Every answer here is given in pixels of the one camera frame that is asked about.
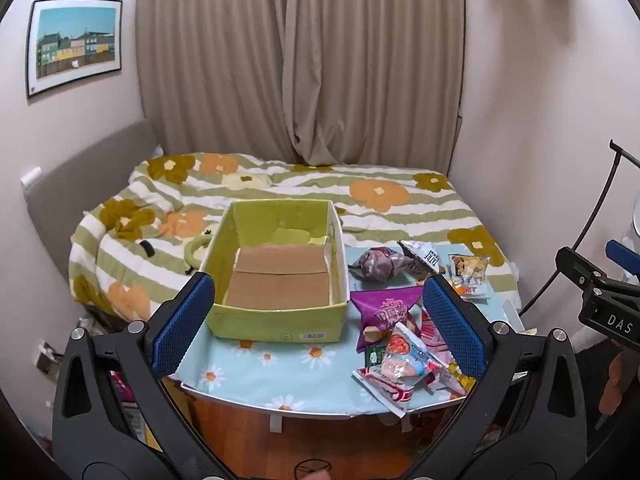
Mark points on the small green snack packet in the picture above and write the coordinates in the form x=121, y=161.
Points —
x=372, y=355

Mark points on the green cardboard box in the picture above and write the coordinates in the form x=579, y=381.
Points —
x=280, y=275

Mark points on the magenta snack bag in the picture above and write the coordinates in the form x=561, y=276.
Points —
x=385, y=310

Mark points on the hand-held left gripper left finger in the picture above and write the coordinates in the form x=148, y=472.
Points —
x=182, y=327

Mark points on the grey bed headboard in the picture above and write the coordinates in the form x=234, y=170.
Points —
x=75, y=175

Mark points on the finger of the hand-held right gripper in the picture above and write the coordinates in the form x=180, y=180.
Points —
x=577, y=266
x=622, y=252

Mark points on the white wall switch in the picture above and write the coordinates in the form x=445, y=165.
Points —
x=31, y=176

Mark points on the light blue daisy tablecloth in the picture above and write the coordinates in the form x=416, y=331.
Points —
x=280, y=370

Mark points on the striped flower print blanket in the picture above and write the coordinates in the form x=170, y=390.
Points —
x=300, y=185

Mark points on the dark purple snack bag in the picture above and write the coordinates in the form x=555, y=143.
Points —
x=380, y=262

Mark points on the yellow gold snack packet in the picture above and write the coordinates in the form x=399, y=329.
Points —
x=462, y=385

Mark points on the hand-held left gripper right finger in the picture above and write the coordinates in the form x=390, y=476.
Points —
x=455, y=330

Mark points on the red white blue snack packet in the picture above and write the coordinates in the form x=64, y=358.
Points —
x=407, y=362

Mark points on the clear cracker packet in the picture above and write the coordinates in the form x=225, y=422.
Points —
x=467, y=270

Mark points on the beige curtain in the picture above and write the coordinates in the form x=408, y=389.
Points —
x=300, y=60

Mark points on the framed wall poster of houses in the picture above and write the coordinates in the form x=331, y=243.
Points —
x=75, y=45

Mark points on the pink striped snack packet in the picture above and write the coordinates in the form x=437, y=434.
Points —
x=431, y=332

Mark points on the person's right hand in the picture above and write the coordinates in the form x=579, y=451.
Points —
x=614, y=380

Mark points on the red orange snack packet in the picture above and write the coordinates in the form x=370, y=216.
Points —
x=382, y=387

